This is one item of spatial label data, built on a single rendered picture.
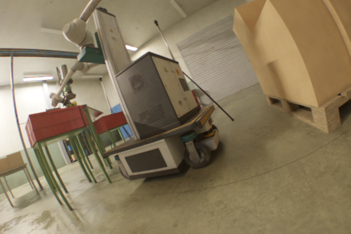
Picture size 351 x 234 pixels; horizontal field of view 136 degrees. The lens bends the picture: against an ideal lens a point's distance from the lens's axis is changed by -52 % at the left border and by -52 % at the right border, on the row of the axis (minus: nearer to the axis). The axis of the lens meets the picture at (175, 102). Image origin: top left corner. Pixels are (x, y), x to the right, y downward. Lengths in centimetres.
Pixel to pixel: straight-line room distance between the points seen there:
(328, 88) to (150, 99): 105
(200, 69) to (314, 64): 605
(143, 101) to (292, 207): 97
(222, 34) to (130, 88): 605
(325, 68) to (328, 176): 52
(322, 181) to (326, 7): 88
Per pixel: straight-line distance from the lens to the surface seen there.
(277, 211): 55
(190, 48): 689
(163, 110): 93
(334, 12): 104
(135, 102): 104
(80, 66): 214
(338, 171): 65
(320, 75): 87
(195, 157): 95
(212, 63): 656
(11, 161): 306
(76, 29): 140
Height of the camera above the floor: 43
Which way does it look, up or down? 2 degrees up
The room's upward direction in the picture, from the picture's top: 24 degrees counter-clockwise
